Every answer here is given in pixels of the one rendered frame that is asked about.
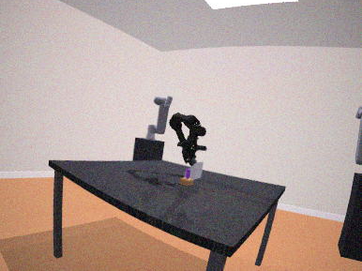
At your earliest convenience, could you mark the tan wooden block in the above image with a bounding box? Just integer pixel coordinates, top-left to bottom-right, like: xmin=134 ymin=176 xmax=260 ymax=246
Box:
xmin=179 ymin=178 xmax=194 ymax=187

